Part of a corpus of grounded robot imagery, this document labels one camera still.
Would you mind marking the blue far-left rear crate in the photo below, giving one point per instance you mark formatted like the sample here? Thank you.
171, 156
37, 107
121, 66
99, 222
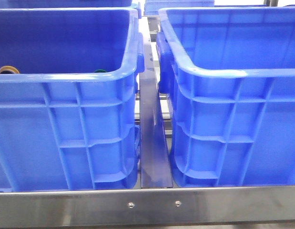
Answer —
15, 4

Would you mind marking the steel front rail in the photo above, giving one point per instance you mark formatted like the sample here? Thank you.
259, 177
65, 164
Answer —
163, 206

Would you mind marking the green push button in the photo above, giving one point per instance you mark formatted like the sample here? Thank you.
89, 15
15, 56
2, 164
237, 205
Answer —
100, 71

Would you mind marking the steel divider rail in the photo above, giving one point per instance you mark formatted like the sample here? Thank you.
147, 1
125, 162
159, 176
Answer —
155, 165

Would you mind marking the blue right plastic crate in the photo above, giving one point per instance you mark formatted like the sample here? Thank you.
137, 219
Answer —
230, 76

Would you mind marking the blue far crate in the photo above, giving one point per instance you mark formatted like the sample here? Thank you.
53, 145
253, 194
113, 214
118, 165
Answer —
151, 7

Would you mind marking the blue plastic crate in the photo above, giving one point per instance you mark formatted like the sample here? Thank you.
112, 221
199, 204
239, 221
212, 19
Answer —
63, 126
230, 76

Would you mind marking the blue left plastic crate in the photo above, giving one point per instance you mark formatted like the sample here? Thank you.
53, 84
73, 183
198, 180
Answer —
63, 126

